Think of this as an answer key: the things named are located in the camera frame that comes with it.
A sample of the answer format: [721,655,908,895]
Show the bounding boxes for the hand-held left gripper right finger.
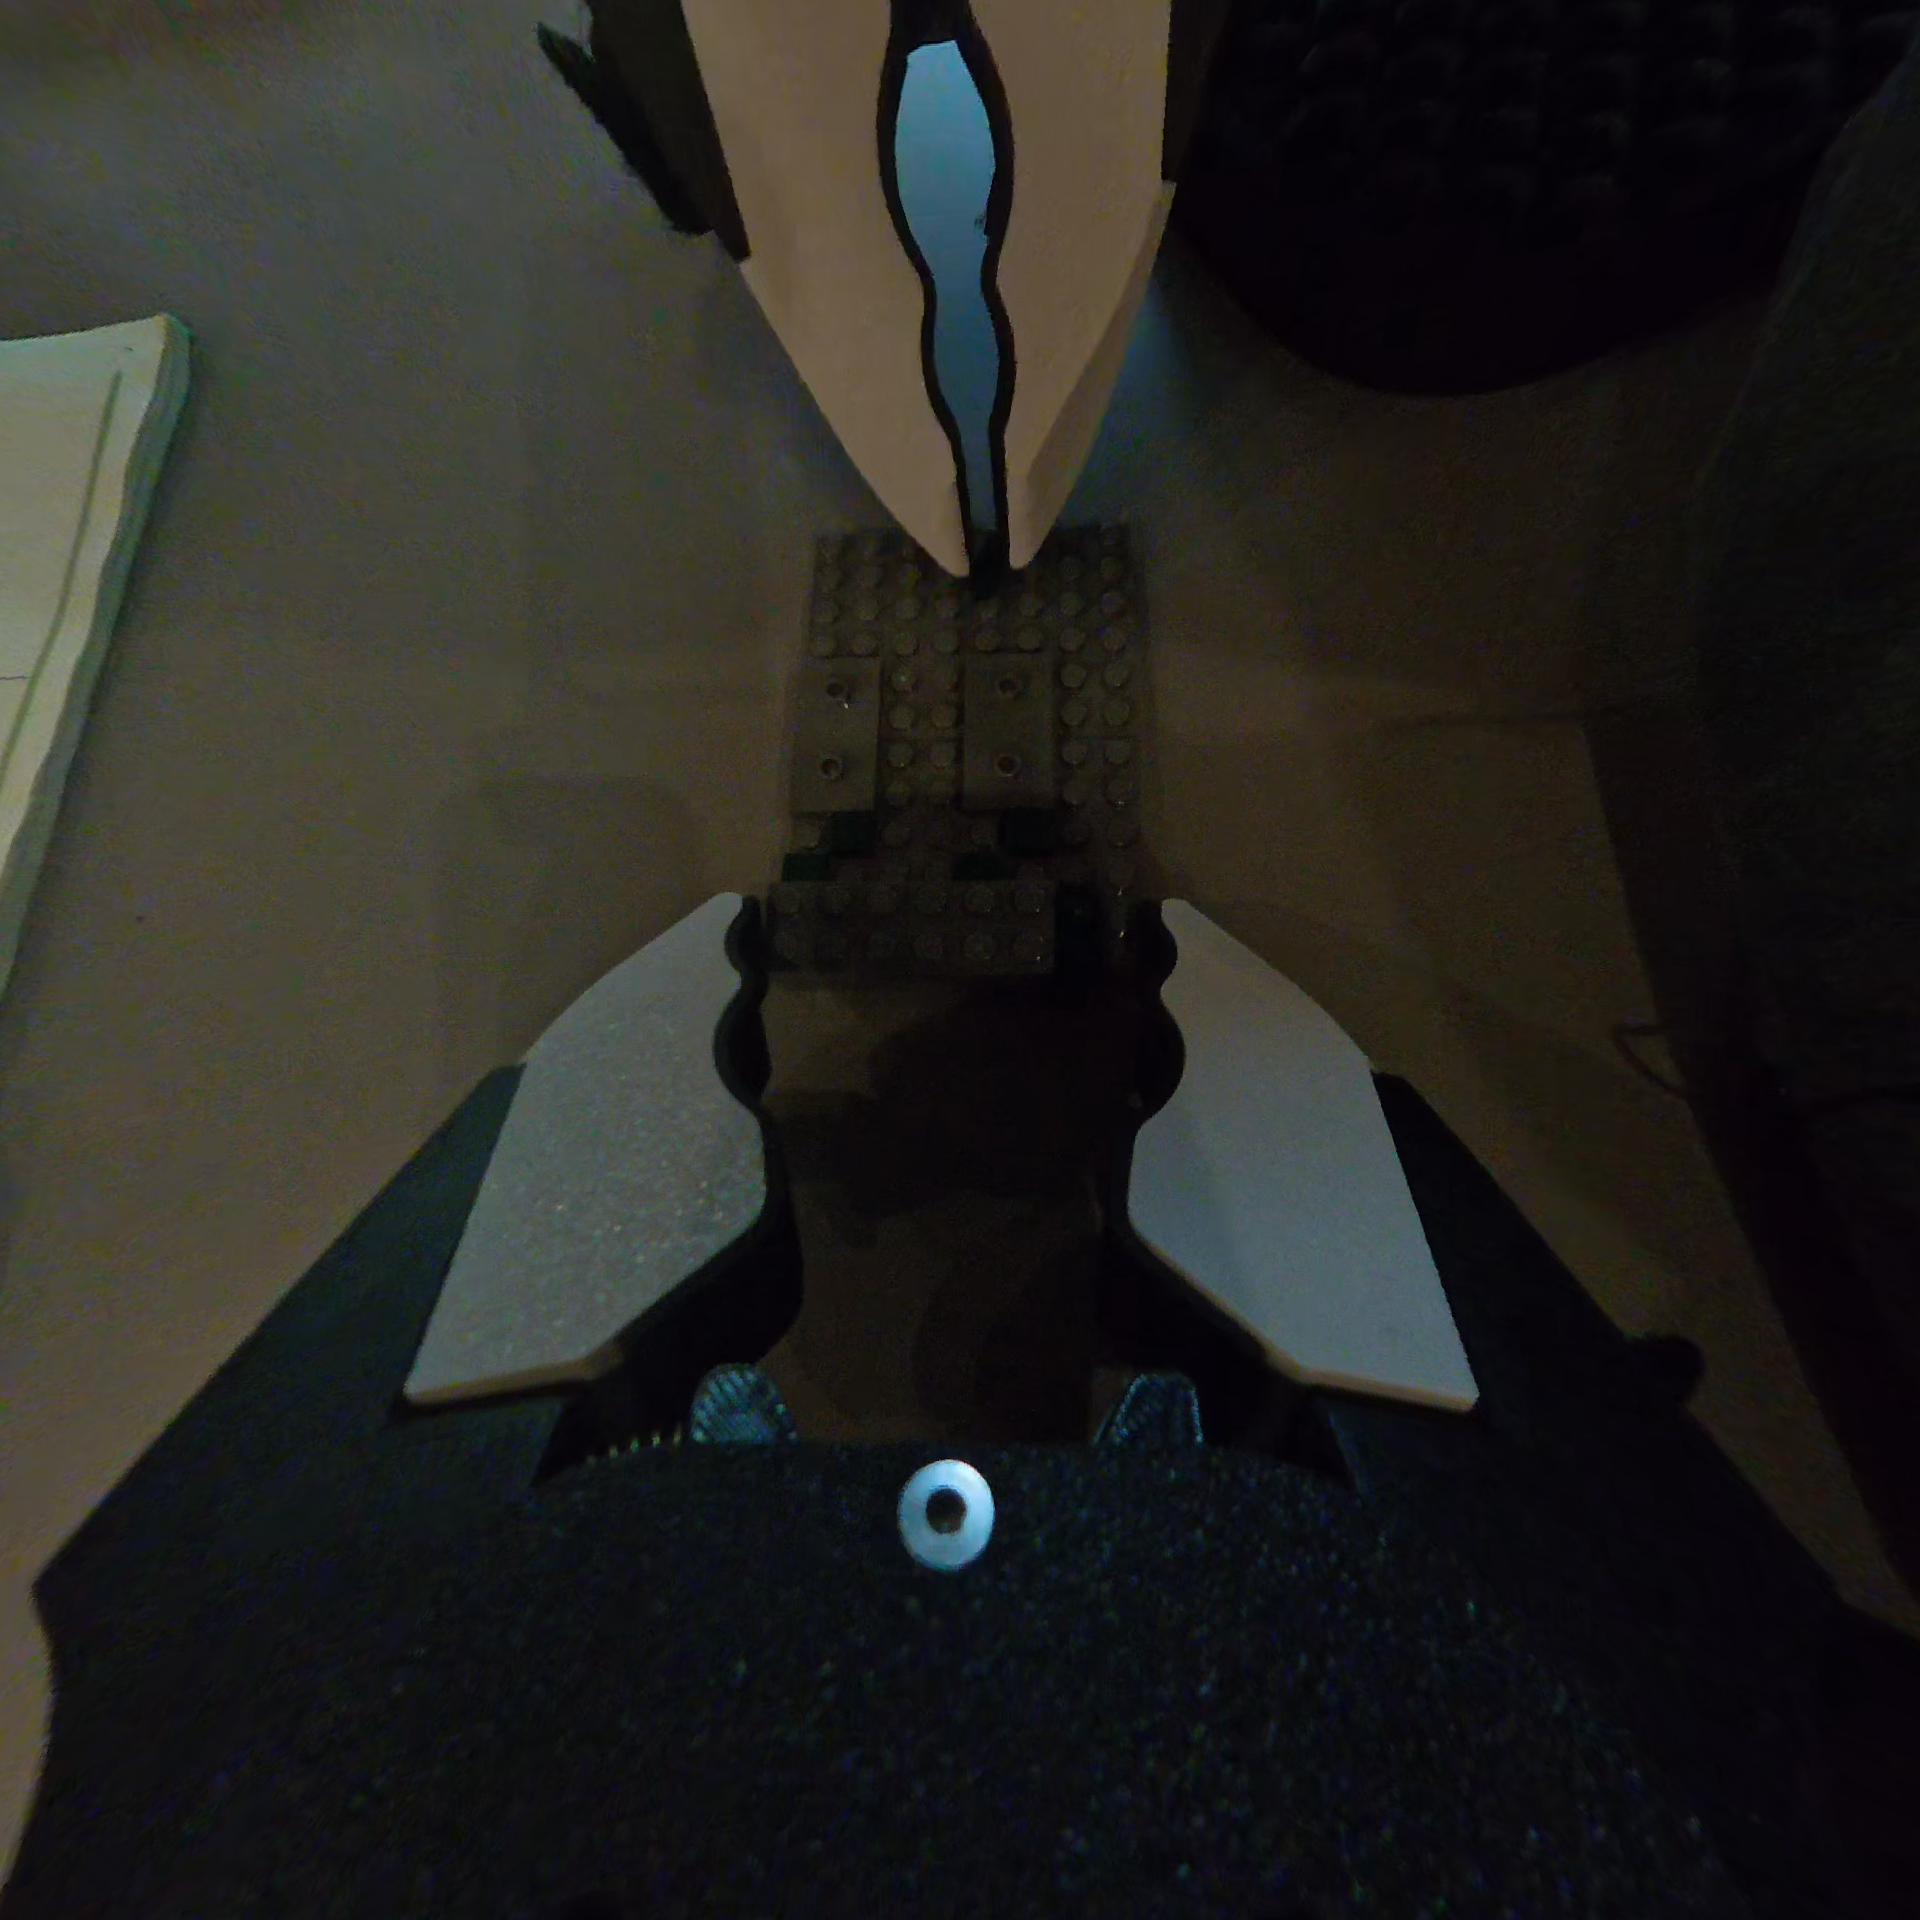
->
[1112,895,1480,1414]

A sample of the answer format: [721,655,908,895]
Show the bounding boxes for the grey brick baseplate build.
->
[765,516,1162,975]

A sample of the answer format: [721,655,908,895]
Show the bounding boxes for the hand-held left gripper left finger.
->
[401,890,805,1412]

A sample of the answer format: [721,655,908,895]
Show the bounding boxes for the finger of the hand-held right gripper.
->
[932,0,1191,572]
[678,0,973,577]

